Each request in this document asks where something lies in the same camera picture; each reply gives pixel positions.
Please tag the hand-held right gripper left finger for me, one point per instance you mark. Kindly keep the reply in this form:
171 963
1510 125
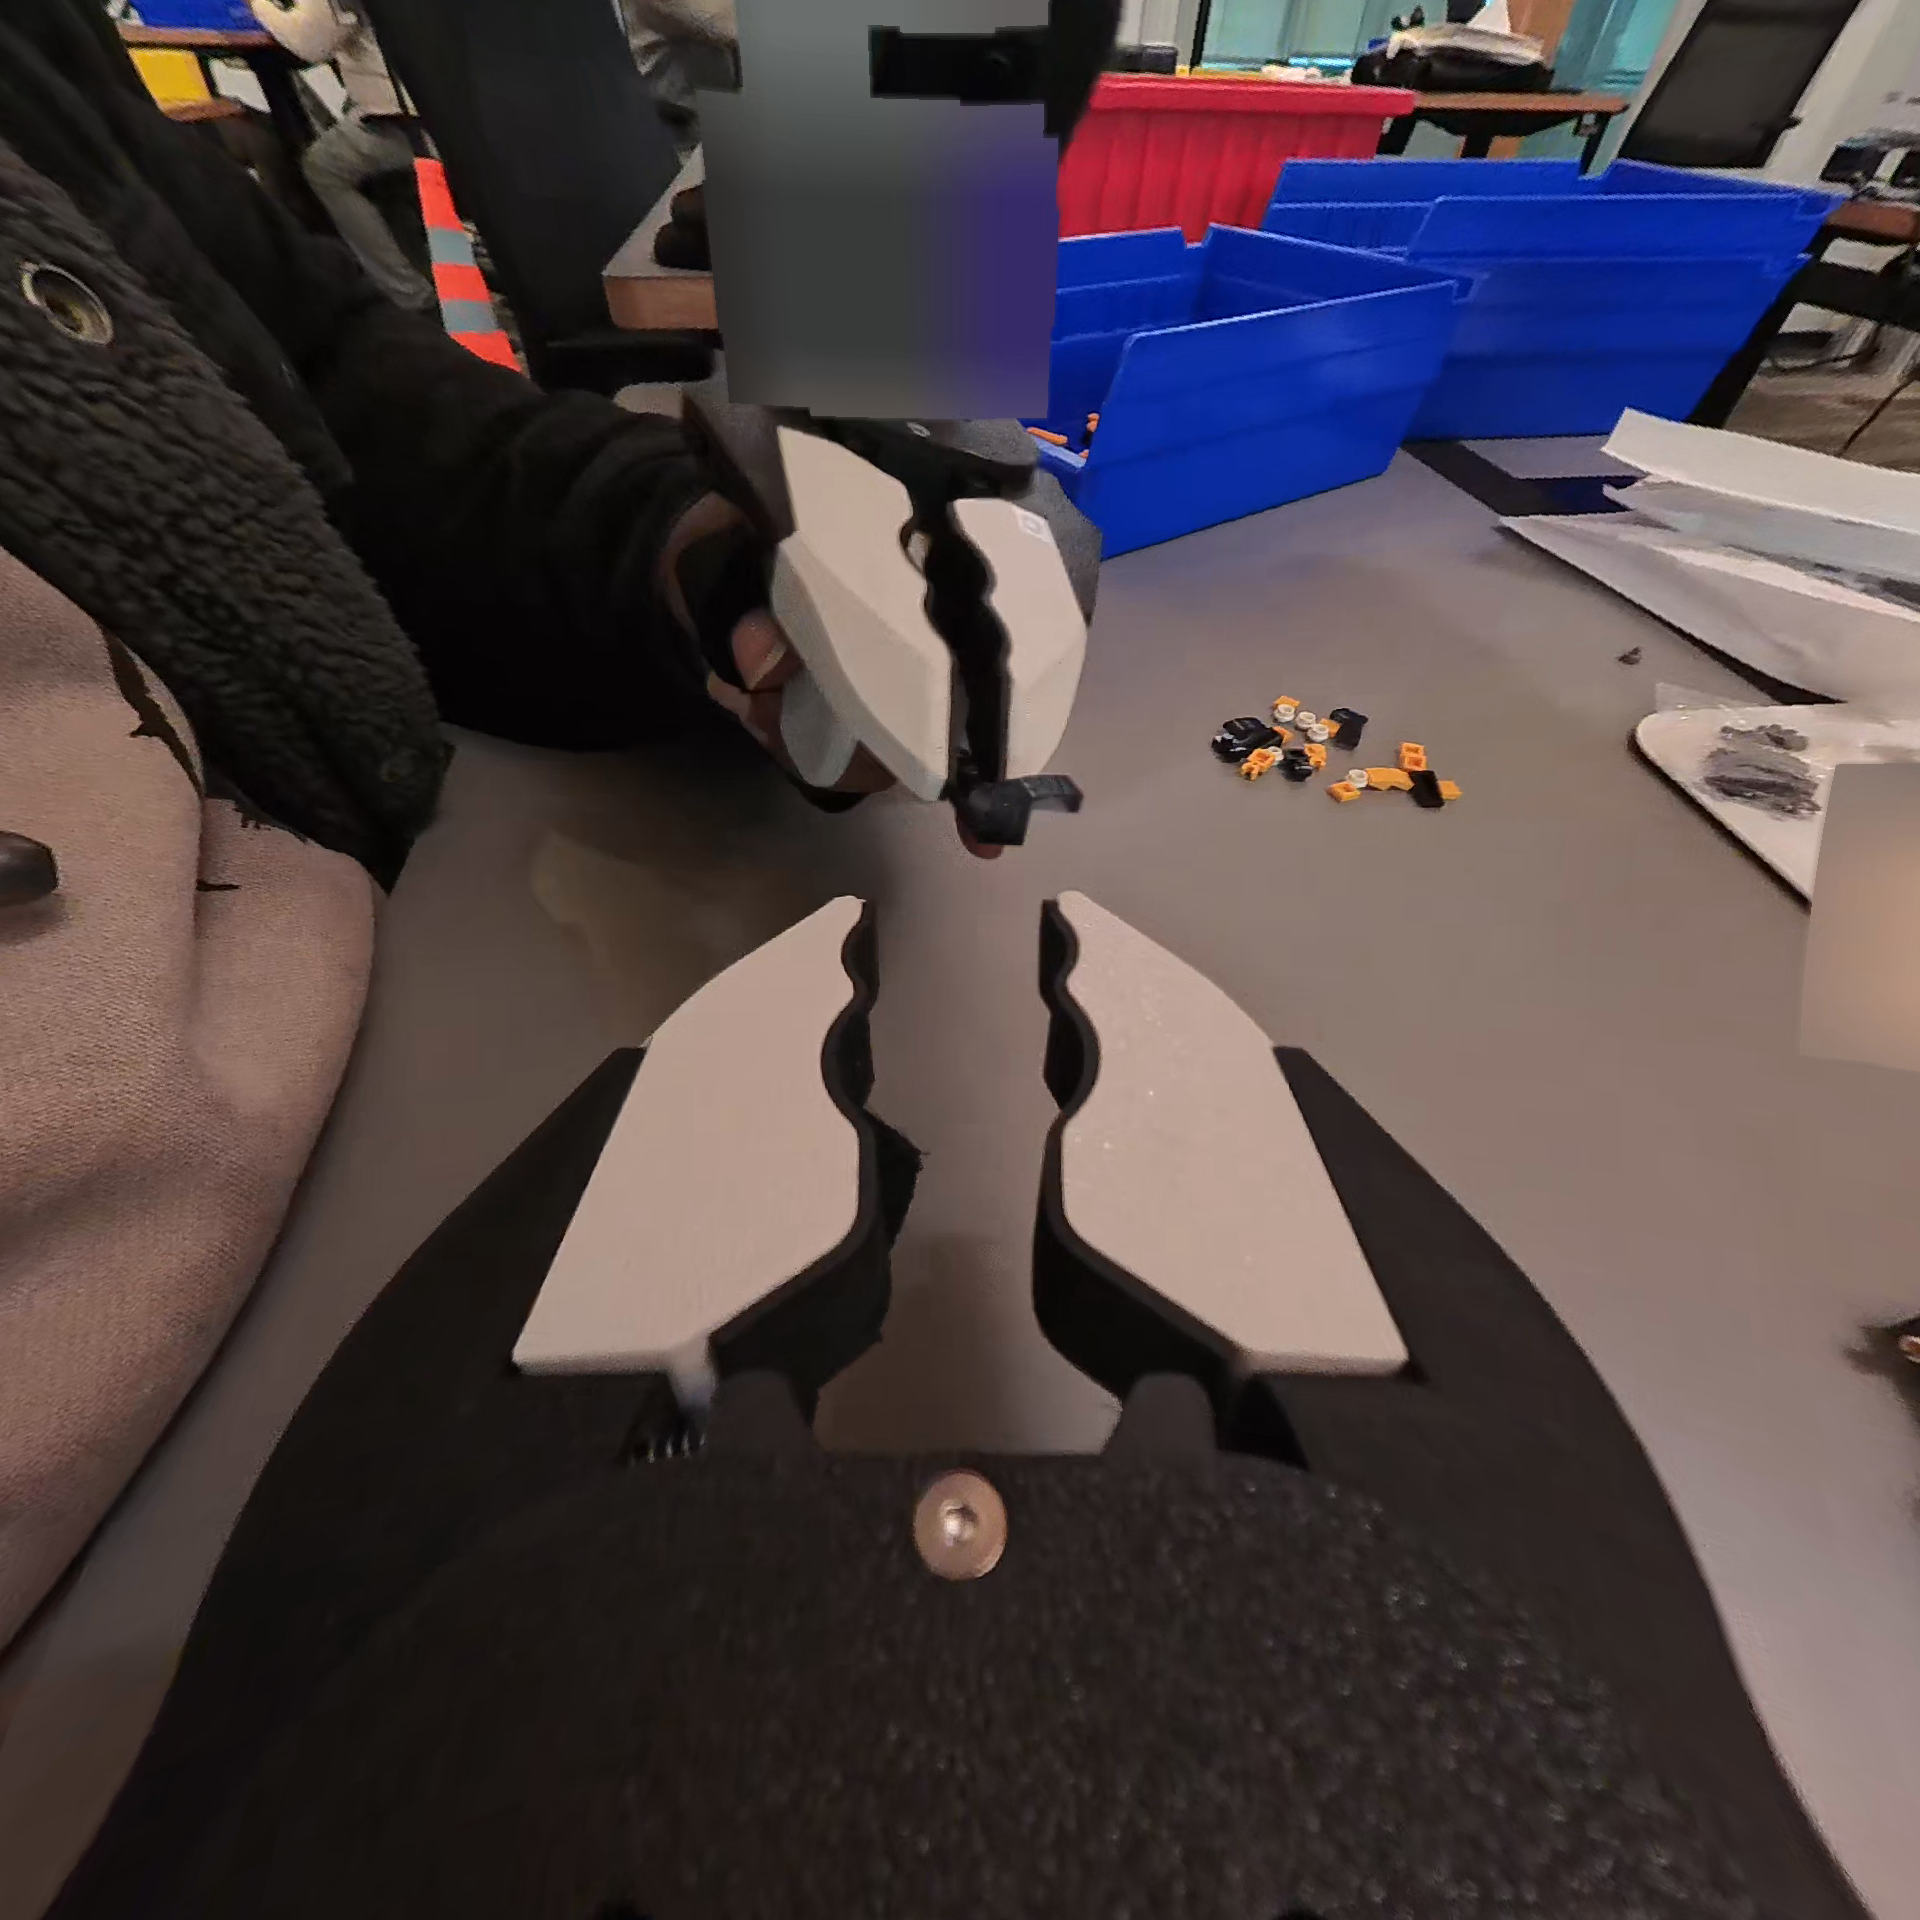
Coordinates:
708 1185

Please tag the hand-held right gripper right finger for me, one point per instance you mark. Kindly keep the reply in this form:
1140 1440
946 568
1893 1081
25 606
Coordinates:
1217 1185

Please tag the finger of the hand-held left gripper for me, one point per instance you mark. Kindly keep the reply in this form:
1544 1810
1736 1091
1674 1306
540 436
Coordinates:
1035 630
856 600

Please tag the black lego plate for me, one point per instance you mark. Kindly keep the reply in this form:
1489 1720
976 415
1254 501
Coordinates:
997 811

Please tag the pile of small lego pieces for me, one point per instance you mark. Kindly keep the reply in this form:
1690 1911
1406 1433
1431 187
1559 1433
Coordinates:
1413 758

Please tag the pile of grey lego pieces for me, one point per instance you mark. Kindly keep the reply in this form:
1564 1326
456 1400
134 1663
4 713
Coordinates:
1756 771

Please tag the person's left hand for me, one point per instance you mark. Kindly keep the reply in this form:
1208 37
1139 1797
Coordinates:
758 662

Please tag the small orange part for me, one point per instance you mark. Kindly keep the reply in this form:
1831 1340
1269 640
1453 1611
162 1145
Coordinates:
1069 432

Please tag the blue storage bin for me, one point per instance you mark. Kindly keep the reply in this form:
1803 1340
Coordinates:
1140 286
1350 187
1620 330
1245 436

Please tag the red storage bin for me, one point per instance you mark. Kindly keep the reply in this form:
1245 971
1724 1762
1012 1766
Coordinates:
1198 164

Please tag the orange reflective cone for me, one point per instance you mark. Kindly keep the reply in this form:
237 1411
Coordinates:
459 255

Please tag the cluttered wooden desk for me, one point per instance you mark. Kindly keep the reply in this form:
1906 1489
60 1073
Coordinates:
1500 107

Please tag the white rounded mat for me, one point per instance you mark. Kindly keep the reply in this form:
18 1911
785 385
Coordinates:
1681 766

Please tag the dark fleece jacket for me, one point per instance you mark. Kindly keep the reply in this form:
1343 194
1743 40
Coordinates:
182 494

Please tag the black office chair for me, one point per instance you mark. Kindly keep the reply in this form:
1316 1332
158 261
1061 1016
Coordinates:
1724 88

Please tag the black frame desk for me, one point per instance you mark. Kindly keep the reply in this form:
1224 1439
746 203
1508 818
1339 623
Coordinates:
1882 225

